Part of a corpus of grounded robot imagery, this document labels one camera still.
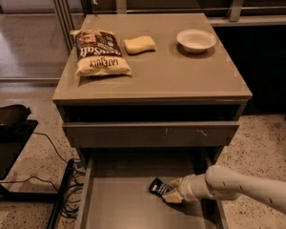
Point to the brown yellow chip bag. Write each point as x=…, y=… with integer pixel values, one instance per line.
x=98, y=54

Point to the black side table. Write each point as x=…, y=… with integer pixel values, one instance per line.
x=15, y=131

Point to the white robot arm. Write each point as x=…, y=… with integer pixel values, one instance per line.
x=220, y=182

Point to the white paper bowl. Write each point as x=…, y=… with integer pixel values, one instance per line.
x=196, y=41

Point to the dark blue rxbar wrapper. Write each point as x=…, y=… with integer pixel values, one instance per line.
x=159, y=188

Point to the closed grey top drawer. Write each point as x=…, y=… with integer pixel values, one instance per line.
x=150, y=134

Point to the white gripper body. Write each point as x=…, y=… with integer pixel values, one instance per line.
x=186, y=188

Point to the black power strip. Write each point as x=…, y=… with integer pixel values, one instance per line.
x=61, y=191

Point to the open grey middle drawer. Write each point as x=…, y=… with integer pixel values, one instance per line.
x=116, y=194

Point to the grey drawer cabinet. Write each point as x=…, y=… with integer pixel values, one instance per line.
x=166, y=85

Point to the yellow sponge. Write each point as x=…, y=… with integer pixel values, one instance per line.
x=139, y=44

